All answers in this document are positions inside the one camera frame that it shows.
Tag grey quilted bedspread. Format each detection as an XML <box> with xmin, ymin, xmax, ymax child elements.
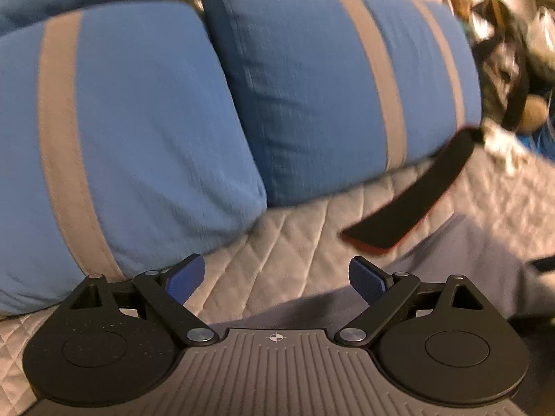
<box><xmin>0</xmin><ymin>147</ymin><xmax>555</xmax><ymax>399</ymax></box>

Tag grey pants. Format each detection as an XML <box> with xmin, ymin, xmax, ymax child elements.
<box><xmin>247</xmin><ymin>214</ymin><xmax>555</xmax><ymax>339</ymax></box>

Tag blue grey striped pillow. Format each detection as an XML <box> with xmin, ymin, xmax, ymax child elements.
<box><xmin>204</xmin><ymin>0</ymin><xmax>484</xmax><ymax>209</ymax></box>
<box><xmin>0</xmin><ymin>0</ymin><xmax>267</xmax><ymax>315</ymax></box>

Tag blue cable coil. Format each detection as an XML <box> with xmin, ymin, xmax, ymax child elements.
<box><xmin>518</xmin><ymin>113</ymin><xmax>555</xmax><ymax>161</ymax></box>

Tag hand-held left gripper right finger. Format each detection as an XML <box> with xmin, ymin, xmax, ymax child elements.
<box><xmin>335</xmin><ymin>257</ymin><xmax>490</xmax><ymax>347</ymax></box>

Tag black strap with red edge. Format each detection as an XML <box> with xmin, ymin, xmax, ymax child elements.
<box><xmin>340</xmin><ymin>127</ymin><xmax>482</xmax><ymax>255</ymax></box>

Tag black bag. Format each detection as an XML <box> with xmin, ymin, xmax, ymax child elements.
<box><xmin>468</xmin><ymin>0</ymin><xmax>555</xmax><ymax>133</ymax></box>

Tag tan plush toy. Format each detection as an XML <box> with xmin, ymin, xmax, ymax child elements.
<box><xmin>518</xmin><ymin>95</ymin><xmax>549</xmax><ymax>133</ymax></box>

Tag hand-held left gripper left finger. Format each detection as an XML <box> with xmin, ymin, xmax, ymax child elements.
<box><xmin>65</xmin><ymin>254</ymin><xmax>220</xmax><ymax>347</ymax></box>

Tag white sock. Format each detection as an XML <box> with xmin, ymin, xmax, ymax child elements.
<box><xmin>479</xmin><ymin>123</ymin><xmax>527</xmax><ymax>174</ymax></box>

